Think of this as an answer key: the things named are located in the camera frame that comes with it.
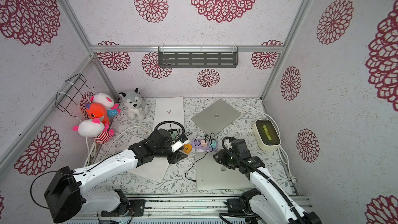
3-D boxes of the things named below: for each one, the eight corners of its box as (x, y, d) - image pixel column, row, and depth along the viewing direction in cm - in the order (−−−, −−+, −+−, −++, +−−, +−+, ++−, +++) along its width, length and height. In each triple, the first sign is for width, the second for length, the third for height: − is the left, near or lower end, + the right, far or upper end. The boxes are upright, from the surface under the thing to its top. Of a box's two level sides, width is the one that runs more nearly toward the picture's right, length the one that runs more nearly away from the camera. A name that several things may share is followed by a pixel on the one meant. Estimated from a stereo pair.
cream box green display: (257, 151, 95) (261, 146, 89) (250, 124, 107) (253, 119, 102) (278, 151, 95) (283, 146, 89) (269, 124, 107) (273, 118, 102)
